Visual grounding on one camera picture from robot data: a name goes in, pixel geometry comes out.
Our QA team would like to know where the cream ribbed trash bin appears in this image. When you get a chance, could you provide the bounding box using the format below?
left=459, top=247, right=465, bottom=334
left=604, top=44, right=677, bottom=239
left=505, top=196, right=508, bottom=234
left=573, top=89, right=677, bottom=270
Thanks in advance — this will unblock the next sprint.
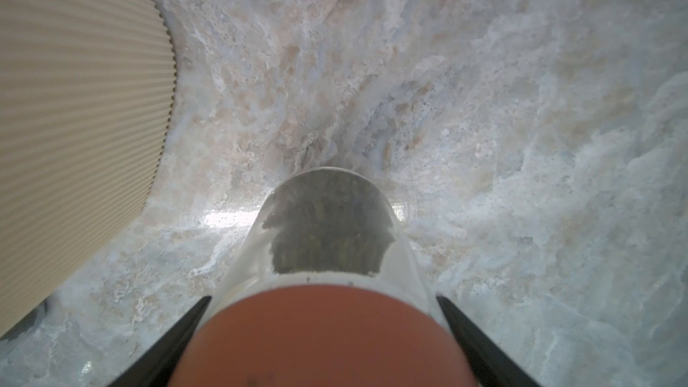
left=1, top=0, right=176, bottom=331

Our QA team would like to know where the glass jar with tea leaves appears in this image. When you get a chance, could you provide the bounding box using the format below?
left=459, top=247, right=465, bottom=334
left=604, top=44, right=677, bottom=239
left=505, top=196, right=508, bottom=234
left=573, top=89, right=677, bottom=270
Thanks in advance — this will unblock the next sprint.
left=201, top=168, right=449, bottom=329

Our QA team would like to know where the red jar lid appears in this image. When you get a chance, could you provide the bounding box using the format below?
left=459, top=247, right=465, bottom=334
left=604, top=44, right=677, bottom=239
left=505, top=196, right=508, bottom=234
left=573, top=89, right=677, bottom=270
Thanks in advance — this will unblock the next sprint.
left=169, top=285, right=478, bottom=386

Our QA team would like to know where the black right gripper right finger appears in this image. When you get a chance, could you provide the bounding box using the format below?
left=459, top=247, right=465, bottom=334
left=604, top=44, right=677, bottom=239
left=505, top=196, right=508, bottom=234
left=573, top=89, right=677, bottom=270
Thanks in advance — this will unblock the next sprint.
left=436, top=295, right=540, bottom=387

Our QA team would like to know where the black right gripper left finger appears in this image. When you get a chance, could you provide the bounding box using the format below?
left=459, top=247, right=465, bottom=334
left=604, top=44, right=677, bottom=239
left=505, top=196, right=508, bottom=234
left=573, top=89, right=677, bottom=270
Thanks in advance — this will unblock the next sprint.
left=109, top=296, right=211, bottom=387

